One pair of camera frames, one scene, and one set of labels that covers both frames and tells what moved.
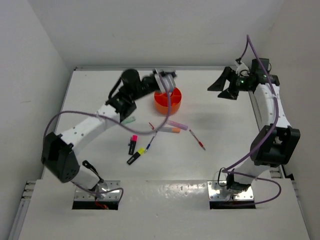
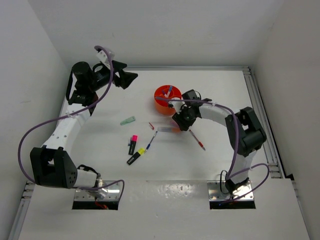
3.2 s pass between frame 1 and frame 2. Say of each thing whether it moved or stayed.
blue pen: stayed
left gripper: moved
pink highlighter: stayed
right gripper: moved
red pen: stayed
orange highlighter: stayed
